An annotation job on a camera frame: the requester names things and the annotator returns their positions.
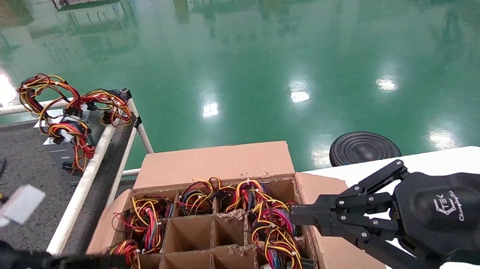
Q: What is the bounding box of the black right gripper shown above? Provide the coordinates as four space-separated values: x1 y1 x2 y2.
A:
285 151 480 269

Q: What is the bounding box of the brown cardboard box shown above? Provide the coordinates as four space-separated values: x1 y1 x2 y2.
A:
46 129 391 269

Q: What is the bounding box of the black round ribbed disc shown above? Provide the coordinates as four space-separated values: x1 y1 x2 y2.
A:
327 127 403 168

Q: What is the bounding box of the white pipe table underframe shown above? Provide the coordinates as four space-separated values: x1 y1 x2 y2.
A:
95 86 159 207

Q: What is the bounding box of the power supply with coloured wires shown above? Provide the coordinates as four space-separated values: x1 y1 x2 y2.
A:
39 117 99 179
246 197 300 258
220 175 277 217
16 64 136 144
252 223 316 269

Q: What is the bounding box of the white tag with black cable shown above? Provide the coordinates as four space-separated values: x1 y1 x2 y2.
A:
0 182 49 228

